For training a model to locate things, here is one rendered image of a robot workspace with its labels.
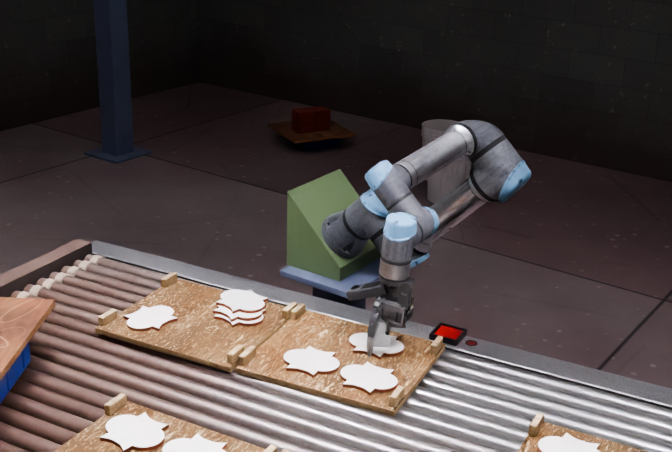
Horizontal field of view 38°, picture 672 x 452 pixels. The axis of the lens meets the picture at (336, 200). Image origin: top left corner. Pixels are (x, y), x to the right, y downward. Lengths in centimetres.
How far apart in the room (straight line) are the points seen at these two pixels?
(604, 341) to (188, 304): 249
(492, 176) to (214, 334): 85
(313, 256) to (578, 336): 199
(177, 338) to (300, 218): 66
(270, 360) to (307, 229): 68
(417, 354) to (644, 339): 244
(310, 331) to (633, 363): 228
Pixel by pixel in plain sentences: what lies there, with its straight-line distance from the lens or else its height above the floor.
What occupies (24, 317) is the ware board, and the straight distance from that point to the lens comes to 243.
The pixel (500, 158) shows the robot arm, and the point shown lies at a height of 134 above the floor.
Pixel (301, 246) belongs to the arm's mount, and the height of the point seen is 95.
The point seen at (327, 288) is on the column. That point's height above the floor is 86.
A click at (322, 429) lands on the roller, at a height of 92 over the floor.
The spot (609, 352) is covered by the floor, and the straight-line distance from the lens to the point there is 458.
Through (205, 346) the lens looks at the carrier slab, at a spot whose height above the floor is 94.
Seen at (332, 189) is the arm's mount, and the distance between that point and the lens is 310.
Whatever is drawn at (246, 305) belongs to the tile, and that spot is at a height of 97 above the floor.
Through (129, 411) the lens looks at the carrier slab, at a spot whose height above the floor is 94.
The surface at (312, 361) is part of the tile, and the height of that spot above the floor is 95.
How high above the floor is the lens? 211
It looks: 20 degrees down
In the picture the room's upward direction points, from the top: 2 degrees clockwise
